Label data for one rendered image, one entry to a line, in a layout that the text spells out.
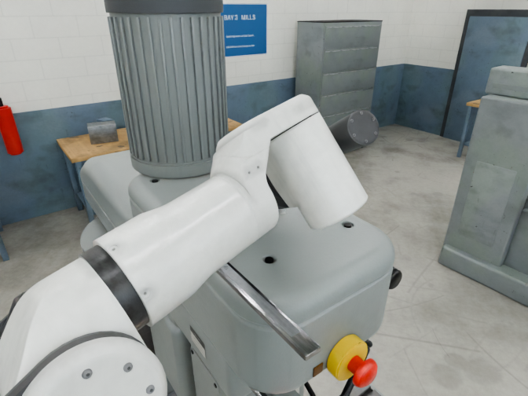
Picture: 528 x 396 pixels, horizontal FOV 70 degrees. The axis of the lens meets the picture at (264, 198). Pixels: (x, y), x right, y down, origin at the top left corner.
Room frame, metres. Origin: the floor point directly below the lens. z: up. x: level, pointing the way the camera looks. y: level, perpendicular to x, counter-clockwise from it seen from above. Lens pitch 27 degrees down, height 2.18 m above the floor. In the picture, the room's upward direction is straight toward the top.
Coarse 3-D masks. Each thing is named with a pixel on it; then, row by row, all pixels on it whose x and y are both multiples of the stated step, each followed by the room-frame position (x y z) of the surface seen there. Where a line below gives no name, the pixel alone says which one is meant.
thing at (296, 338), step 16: (224, 272) 0.36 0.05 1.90; (240, 288) 0.33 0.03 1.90; (256, 288) 0.33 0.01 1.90; (256, 304) 0.30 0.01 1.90; (272, 304) 0.30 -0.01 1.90; (272, 320) 0.28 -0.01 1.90; (288, 320) 0.28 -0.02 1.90; (288, 336) 0.26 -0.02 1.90; (304, 336) 0.26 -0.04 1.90; (304, 352) 0.24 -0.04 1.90
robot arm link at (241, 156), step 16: (304, 96) 0.35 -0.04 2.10; (272, 112) 0.32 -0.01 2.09; (288, 112) 0.33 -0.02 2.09; (304, 112) 0.34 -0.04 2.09; (240, 128) 0.30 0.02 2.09; (256, 128) 0.30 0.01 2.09; (272, 128) 0.31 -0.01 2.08; (224, 144) 0.30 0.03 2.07; (240, 144) 0.29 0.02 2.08; (256, 144) 0.29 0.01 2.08; (224, 160) 0.29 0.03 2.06; (240, 160) 0.28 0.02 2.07; (256, 160) 0.28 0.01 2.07; (224, 176) 0.28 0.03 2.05; (240, 176) 0.27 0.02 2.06; (256, 176) 0.27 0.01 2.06; (256, 192) 0.26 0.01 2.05; (272, 192) 0.27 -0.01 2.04; (256, 208) 0.26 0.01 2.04; (272, 208) 0.27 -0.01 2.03; (272, 224) 0.27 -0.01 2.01
